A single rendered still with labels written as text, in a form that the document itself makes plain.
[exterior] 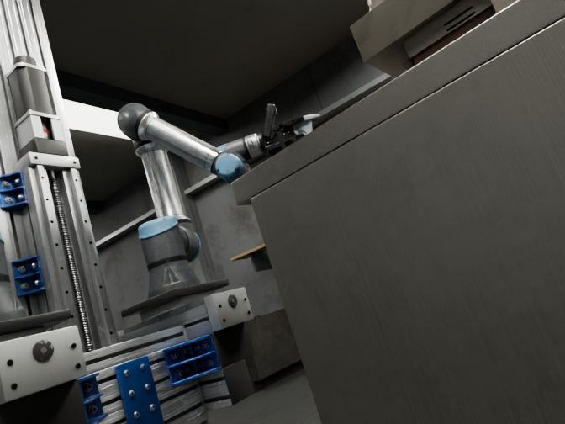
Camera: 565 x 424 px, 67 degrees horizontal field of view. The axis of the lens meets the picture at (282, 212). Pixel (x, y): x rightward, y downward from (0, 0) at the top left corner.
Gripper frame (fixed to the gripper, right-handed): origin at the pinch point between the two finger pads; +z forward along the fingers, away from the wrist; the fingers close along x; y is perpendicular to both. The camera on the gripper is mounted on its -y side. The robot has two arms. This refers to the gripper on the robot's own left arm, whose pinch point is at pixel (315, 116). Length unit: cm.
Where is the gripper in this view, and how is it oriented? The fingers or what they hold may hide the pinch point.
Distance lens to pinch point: 144.5
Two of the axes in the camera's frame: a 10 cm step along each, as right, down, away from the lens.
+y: 3.2, 9.4, -0.7
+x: -0.9, -0.4, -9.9
